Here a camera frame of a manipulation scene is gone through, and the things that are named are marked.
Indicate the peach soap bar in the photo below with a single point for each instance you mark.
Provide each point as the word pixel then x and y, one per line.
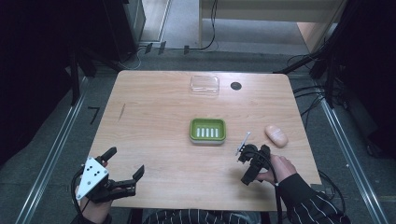
pixel 276 136

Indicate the black stand bar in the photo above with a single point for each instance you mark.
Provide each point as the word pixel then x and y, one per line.
pixel 299 62

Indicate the person's left hand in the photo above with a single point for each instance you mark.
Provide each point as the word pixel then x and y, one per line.
pixel 96 211

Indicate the black round table grommet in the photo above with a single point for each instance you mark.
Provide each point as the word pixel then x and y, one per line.
pixel 236 86

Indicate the black stand leg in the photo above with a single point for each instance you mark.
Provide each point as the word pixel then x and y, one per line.
pixel 74 81

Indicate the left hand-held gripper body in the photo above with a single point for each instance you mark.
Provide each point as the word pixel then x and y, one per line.
pixel 92 175

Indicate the light wooden desk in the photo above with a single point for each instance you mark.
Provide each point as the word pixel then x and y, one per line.
pixel 267 9

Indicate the aluminium floor rail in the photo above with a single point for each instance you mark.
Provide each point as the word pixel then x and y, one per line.
pixel 53 152
pixel 355 161

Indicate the person's right hand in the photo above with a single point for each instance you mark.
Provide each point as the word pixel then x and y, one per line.
pixel 282 169

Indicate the dark curtain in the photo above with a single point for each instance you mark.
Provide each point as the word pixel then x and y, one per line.
pixel 370 62
pixel 31 68

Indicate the clear plastic container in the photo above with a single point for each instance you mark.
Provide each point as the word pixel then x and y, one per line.
pixel 205 84

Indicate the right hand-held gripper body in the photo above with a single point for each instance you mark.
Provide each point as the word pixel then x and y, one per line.
pixel 253 169

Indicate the black cabinet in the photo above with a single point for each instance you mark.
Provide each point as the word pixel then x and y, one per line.
pixel 124 28

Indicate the person's striped clothing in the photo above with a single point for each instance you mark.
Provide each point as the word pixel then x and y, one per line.
pixel 199 217

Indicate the green soap dish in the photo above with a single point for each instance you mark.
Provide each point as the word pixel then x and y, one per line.
pixel 207 132

